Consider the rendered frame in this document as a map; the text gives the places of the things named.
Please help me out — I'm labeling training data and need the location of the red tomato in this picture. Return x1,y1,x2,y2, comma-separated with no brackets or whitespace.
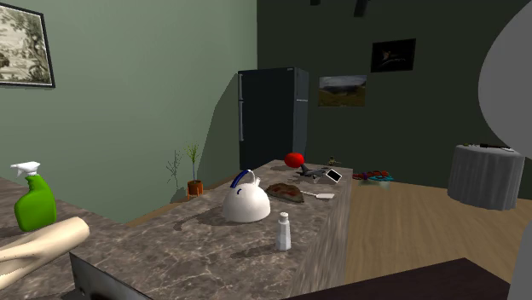
284,152,305,169

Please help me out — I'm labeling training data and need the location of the dark grey refrigerator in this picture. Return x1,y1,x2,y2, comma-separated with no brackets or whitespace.
237,66,309,171

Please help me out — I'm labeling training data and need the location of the brown bread slice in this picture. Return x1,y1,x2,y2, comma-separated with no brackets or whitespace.
265,182,306,205

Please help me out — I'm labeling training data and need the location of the grey toy jet plane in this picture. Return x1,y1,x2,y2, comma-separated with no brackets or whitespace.
296,163,331,182

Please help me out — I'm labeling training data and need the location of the white spatula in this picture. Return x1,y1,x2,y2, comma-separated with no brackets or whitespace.
299,189,336,200

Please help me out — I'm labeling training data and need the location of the potted plant in orange pot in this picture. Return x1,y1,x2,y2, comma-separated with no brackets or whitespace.
184,142,205,198

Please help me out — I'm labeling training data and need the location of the white salt shaker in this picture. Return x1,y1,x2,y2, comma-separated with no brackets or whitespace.
275,211,292,252

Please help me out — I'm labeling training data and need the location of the red and teal floor toy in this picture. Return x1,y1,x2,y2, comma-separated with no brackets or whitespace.
352,170,395,184

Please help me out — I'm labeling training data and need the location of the metal sink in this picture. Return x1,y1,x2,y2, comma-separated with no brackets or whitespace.
61,251,155,300

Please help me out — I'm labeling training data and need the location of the round table with grey cloth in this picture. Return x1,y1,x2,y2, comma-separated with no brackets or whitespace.
447,142,526,211

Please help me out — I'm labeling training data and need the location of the green spray bottle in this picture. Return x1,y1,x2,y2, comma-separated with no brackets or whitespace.
9,160,58,233

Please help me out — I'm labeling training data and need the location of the framed landscape etching picture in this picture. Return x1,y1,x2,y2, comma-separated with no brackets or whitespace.
0,2,57,89

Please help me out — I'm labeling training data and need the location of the white kettle with blue handle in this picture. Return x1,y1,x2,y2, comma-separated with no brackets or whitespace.
222,169,272,223

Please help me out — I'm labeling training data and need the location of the landscape wall picture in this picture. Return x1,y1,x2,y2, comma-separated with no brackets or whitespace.
318,74,367,108

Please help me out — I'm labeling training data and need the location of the dark wall picture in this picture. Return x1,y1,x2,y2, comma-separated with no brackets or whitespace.
370,38,417,74

